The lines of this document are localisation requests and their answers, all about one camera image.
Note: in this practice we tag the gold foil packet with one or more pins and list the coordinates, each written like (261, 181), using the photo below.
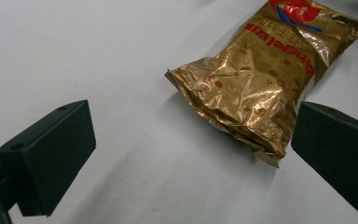
(261, 81)

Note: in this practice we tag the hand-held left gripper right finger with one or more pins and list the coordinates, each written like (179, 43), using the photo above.
(338, 155)

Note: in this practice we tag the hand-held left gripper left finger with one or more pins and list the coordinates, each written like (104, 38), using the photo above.
(52, 158)

